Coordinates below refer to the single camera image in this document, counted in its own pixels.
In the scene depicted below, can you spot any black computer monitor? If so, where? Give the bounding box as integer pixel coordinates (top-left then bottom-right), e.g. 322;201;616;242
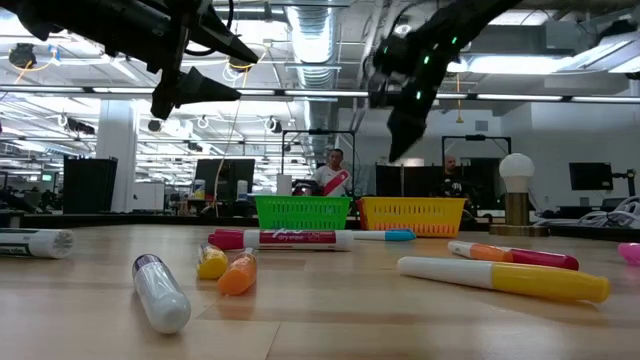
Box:
193;158;256;201
568;161;615;192

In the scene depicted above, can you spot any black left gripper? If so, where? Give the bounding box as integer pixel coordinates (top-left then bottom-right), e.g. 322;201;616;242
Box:
149;4;260;122

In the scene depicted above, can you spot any black standing panel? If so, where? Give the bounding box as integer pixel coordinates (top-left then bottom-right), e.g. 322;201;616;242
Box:
62;156;119;215

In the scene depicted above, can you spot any red Expo marker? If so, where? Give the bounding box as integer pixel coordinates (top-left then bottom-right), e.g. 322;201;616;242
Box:
207;228;356;253

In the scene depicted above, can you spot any person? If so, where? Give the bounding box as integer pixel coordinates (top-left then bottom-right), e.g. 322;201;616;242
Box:
433;154;474;199
310;148;354;198

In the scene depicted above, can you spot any thin orange white marker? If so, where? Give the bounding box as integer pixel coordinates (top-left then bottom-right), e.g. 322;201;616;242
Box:
447;240;515;264
216;248;259;296

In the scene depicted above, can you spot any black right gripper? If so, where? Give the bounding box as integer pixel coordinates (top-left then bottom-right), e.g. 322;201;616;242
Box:
367;28;449;164

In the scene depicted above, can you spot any thin yellow white marker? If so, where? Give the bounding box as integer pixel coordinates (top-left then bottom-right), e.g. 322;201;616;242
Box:
196;243;230;280
396;256;612;305

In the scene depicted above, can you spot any thin red white marker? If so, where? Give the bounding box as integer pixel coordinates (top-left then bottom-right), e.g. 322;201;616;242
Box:
507;247;581;272

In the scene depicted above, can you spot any thin light-blue-capped white marker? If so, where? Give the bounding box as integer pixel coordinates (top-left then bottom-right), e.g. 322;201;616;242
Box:
351;228;418;243

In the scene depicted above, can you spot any yellow plastic mesh basket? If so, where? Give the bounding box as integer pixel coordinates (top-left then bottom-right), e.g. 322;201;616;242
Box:
359;196;468;239

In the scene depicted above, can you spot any silver ventilation duct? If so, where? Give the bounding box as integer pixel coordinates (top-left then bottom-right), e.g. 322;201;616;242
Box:
284;0;346;156

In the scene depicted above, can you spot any white coiled power cable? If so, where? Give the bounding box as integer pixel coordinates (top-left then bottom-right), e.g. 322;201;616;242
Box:
533;195;640;229

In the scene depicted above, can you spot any thin pink white marker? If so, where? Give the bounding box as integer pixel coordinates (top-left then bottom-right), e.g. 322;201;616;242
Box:
617;242;640;267

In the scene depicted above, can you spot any green plastic mesh basket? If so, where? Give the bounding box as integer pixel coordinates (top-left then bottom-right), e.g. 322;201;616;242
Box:
254;195;353;232

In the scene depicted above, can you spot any dark green Expo marker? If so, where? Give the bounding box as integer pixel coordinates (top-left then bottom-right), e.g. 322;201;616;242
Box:
0;227;75;260

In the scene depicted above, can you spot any thin purple white marker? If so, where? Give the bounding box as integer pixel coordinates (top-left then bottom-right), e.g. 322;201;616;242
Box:
131;253;193;336

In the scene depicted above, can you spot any white bulb brass lamp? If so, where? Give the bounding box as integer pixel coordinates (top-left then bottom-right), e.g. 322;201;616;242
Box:
488;152;550;238

